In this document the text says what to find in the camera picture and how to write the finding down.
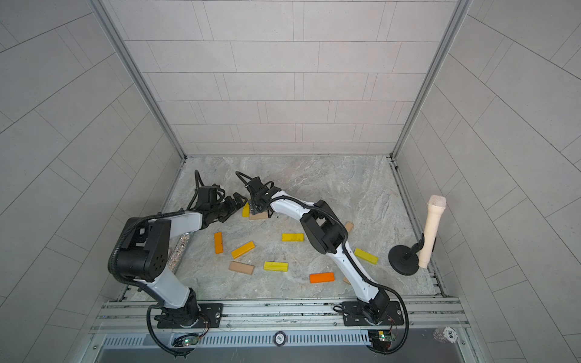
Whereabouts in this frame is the beige microphone on stand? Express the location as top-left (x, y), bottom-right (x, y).
top-left (419, 195), bottom-right (446, 269)

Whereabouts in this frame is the left circuit board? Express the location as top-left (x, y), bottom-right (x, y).
top-left (172, 334), bottom-right (203, 347)

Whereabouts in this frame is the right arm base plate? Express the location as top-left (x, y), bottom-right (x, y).
top-left (334, 300), bottom-right (405, 327)

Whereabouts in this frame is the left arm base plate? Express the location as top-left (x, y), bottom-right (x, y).
top-left (154, 303), bottom-right (224, 329)

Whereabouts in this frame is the amber orange block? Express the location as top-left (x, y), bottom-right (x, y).
top-left (231, 241), bottom-right (256, 260)

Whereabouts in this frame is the glitter silver microphone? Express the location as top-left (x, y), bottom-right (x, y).
top-left (167, 233), bottom-right (192, 273)

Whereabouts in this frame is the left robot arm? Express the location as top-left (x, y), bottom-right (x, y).
top-left (107, 185), bottom-right (248, 328)

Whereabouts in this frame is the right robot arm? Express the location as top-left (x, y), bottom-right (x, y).
top-left (236, 172), bottom-right (409, 325)

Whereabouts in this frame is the circuit board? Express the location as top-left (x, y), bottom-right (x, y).
top-left (368, 331), bottom-right (397, 353)
top-left (172, 334), bottom-right (203, 347)

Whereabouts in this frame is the right circuit board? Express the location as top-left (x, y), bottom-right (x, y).
top-left (368, 331), bottom-right (397, 353)

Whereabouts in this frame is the black microphone stand base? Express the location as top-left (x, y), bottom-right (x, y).
top-left (388, 234), bottom-right (425, 276)

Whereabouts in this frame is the yellow block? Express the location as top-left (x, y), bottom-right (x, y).
top-left (263, 262), bottom-right (288, 272)
top-left (241, 203), bottom-right (251, 218)
top-left (281, 233), bottom-right (304, 242)
top-left (354, 248), bottom-right (378, 265)

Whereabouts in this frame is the aluminium rail frame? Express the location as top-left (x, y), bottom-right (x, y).
top-left (89, 296), bottom-right (470, 334)

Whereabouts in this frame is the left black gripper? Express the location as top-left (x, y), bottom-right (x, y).
top-left (209, 193), bottom-right (249, 222)

